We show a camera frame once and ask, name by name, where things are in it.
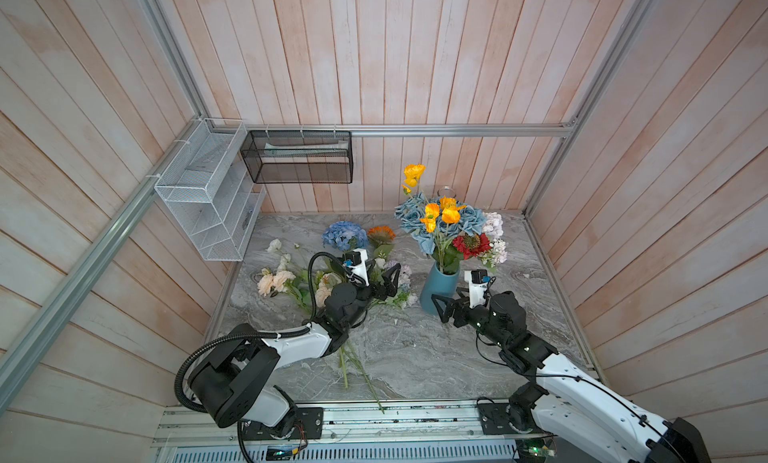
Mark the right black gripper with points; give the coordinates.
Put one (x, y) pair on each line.
(462, 306)

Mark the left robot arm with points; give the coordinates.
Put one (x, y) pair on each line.
(227, 377)

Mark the yellow flower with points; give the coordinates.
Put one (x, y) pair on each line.
(427, 221)

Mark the blue hydrangea flower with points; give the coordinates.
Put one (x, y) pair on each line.
(345, 236)

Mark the teal ceramic vase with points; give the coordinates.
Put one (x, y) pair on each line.
(438, 283)

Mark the orange flower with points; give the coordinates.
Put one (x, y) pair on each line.
(382, 240)

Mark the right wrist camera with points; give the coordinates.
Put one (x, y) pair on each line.
(479, 282)

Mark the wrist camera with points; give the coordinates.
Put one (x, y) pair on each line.
(479, 282)
(355, 264)

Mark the white poppy flower stem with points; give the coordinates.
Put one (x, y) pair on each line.
(291, 256)

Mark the white wire mesh shelf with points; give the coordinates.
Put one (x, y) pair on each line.
(208, 189)

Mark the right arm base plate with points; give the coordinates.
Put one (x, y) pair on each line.
(503, 418)

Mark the lilac white flower bunch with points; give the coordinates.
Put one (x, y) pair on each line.
(496, 252)

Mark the cream peach carnation bunch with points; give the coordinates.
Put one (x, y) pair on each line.
(286, 282)

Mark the dusty blue rose bunch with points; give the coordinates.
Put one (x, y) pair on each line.
(471, 222)

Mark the black mesh basket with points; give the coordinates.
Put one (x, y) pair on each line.
(298, 156)

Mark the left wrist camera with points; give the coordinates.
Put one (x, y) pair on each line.
(355, 264)

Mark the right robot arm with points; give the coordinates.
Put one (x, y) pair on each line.
(560, 399)

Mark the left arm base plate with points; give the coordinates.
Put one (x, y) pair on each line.
(303, 422)

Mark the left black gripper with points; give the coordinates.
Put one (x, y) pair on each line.
(391, 288)

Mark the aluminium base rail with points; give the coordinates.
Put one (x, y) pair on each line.
(407, 431)

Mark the clear glass vase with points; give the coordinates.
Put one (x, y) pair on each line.
(446, 192)

